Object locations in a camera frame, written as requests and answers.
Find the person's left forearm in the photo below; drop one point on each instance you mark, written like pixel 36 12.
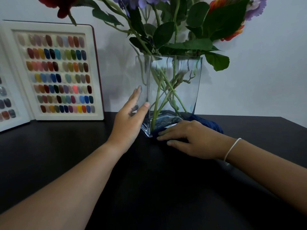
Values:
pixel 60 186

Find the person's right hand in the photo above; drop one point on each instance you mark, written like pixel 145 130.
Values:
pixel 203 141

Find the clear square glass vase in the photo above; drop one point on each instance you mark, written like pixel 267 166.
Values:
pixel 182 88

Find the red artificial flower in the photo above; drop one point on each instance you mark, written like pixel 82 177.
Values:
pixel 58 4

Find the dark blue cloth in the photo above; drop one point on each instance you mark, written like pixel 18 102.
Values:
pixel 211 124

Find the green leafy flower stems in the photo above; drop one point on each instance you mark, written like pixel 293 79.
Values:
pixel 199 44

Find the person's left hand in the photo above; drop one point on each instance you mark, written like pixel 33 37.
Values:
pixel 126 126

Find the person's right middle finger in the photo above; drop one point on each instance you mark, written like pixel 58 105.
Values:
pixel 172 129

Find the rows of colourful nail samples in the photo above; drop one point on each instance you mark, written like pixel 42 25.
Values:
pixel 60 74

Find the person's right forearm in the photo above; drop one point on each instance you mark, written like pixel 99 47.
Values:
pixel 271 172

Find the purple artificial hydrangea flower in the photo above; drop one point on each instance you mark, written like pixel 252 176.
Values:
pixel 257 7
pixel 136 1

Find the rows of grey nail samples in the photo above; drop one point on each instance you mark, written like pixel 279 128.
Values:
pixel 6 102

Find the white nail colour sample book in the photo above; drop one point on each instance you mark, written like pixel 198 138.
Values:
pixel 94 76

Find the person's right thumb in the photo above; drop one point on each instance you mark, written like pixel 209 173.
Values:
pixel 178 146

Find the orange artificial flower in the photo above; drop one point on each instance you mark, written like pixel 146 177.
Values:
pixel 233 33

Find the person's left thumb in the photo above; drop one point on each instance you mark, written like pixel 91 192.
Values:
pixel 142 109

